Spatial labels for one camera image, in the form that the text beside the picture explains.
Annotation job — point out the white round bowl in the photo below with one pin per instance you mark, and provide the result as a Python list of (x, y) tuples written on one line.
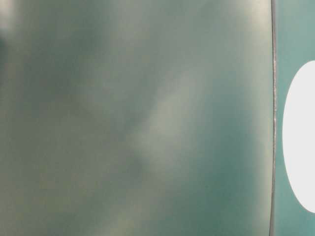
[(298, 135)]

